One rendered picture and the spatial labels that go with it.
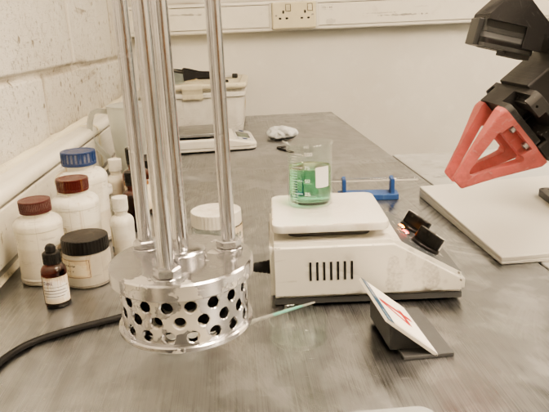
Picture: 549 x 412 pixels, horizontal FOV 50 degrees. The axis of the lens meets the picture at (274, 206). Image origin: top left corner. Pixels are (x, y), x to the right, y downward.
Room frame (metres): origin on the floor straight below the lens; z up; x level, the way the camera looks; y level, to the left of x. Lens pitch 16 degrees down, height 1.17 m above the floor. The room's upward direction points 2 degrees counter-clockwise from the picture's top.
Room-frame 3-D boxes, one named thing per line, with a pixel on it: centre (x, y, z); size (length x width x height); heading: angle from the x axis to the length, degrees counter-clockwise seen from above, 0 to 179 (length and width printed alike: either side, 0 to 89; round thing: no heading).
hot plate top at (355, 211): (0.62, -0.06, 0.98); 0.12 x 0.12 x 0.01; 0
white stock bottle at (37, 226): (0.67, 0.28, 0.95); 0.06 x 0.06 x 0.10
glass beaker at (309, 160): (0.64, -0.04, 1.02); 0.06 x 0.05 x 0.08; 58
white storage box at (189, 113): (1.89, 0.22, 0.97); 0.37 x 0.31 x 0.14; 1
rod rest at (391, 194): (0.96, -0.16, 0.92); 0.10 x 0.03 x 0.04; 86
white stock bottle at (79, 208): (0.73, 0.26, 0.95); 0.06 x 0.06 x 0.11
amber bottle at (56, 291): (0.59, 0.24, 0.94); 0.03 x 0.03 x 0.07
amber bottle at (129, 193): (0.85, 0.21, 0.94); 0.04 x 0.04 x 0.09
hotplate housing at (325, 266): (0.62, -0.08, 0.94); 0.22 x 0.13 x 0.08; 90
